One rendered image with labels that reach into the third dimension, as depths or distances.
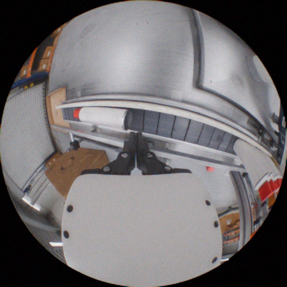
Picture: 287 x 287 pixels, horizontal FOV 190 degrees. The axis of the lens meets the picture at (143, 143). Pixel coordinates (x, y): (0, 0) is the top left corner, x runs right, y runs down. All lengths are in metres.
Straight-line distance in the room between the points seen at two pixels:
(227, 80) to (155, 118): 0.22
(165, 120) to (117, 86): 0.18
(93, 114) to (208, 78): 0.30
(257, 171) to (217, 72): 0.24
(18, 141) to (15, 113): 0.92
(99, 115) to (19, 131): 3.84
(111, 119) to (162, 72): 0.19
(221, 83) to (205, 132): 0.14
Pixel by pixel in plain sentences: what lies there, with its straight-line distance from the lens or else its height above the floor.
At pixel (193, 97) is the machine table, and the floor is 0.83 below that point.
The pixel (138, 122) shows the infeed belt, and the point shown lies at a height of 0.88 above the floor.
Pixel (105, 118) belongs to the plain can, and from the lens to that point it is 0.23.
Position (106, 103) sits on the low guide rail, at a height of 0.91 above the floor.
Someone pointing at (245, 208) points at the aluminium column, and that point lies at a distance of 0.43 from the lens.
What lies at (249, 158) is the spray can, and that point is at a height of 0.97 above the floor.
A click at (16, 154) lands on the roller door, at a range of 4.23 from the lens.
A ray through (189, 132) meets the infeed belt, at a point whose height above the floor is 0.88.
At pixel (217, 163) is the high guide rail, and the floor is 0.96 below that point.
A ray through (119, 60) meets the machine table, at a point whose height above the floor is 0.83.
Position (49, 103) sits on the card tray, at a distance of 0.83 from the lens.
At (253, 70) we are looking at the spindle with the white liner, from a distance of 0.36.
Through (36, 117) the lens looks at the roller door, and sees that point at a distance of 4.00.
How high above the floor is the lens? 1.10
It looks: 55 degrees down
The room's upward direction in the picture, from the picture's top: 153 degrees counter-clockwise
